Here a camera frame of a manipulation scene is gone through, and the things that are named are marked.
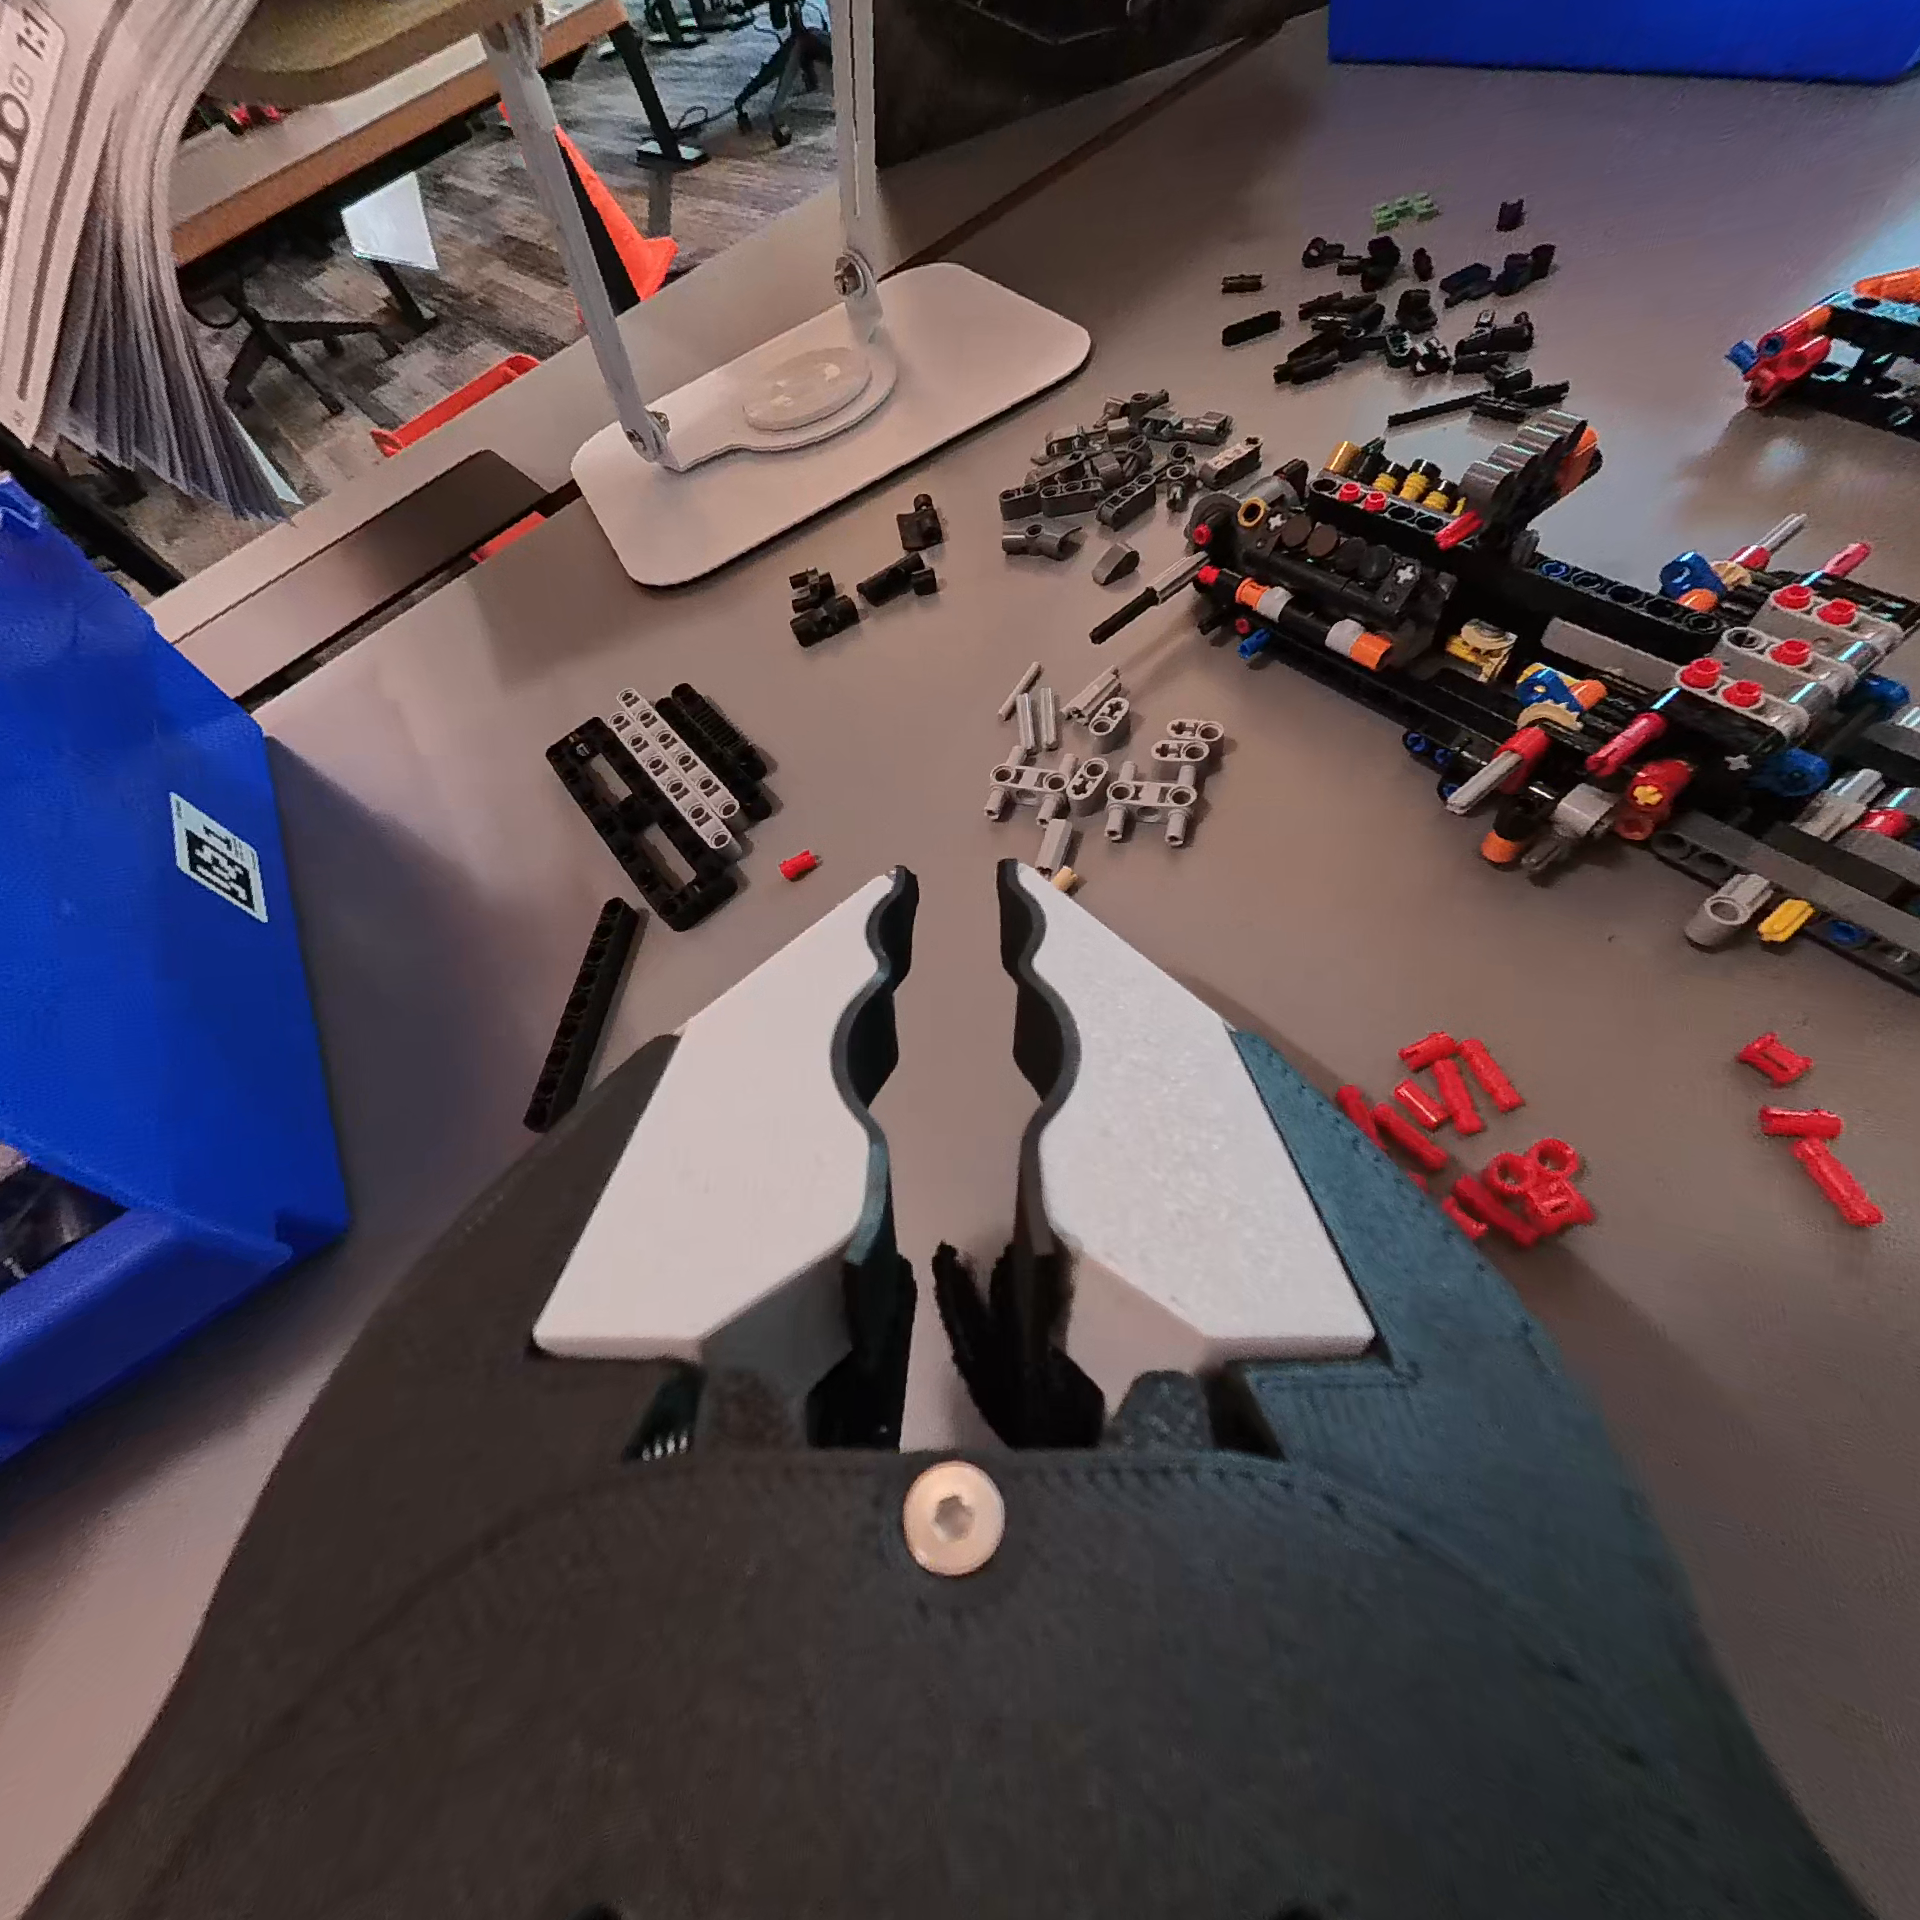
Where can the short black lego beam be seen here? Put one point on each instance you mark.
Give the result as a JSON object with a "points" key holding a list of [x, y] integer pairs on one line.
{"points": [[728, 741]]}

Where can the plain blue storage bin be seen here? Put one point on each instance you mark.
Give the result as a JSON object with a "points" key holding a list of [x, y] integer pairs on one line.
{"points": [[1650, 29]]}

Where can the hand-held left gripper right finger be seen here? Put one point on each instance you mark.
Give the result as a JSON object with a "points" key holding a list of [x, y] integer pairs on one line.
{"points": [[1186, 1186]]}

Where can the white desk lamp base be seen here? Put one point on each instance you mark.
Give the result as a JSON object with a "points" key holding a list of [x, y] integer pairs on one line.
{"points": [[962, 346]]}

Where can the black lego frame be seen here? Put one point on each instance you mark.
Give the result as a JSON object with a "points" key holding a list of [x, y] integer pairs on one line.
{"points": [[670, 878]]}

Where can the light grey lego beam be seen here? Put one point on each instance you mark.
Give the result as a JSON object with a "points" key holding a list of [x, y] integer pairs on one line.
{"points": [[683, 775]]}

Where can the blue storage bin white label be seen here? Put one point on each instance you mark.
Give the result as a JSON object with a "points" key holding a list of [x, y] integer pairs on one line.
{"points": [[121, 1050]]}

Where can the wooden background desk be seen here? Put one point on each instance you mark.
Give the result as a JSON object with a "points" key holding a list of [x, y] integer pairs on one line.
{"points": [[330, 149]]}

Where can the black panel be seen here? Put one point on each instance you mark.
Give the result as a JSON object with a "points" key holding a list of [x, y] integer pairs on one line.
{"points": [[1051, 58]]}

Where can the lego instruction booklet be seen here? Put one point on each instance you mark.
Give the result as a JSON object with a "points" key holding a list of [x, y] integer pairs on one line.
{"points": [[92, 179]]}

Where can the black office chair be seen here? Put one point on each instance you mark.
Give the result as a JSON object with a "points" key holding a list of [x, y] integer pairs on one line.
{"points": [[285, 346], [781, 58]]}

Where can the pile of light grey connectors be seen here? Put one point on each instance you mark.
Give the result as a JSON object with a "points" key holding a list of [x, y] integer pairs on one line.
{"points": [[1157, 750]]}

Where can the cluster of black lego connectors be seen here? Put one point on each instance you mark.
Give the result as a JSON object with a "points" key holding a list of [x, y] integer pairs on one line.
{"points": [[897, 575]]}

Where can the pile of black lego pins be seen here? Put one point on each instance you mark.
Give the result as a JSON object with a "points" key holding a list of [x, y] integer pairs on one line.
{"points": [[1411, 306]]}

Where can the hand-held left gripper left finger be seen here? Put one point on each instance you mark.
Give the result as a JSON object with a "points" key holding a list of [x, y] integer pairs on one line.
{"points": [[718, 1186]]}

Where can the pile of red lego pins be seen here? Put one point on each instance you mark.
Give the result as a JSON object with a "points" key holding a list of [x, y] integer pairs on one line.
{"points": [[1529, 1177]]}

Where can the loose red lego pin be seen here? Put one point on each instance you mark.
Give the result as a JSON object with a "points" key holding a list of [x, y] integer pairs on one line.
{"points": [[1840, 1182], [1802, 1120], [1774, 1058]]}

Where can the green lego plate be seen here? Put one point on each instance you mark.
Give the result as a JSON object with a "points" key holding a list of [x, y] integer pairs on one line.
{"points": [[1407, 210]]}

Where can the large multicoloured lego assembly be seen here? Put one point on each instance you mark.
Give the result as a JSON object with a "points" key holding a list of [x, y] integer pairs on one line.
{"points": [[1350, 556]]}

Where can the pile of dark grey connectors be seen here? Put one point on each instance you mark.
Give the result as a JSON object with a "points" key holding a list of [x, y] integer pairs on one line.
{"points": [[1119, 464]]}

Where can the orange fabric object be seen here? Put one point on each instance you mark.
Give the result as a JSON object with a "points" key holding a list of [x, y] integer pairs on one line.
{"points": [[623, 225]]}

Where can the small blue red assembly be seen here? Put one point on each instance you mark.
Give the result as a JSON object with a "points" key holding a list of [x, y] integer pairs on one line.
{"points": [[1860, 335]]}

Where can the long black lego beam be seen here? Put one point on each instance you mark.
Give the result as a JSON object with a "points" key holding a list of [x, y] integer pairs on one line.
{"points": [[584, 1014]]}

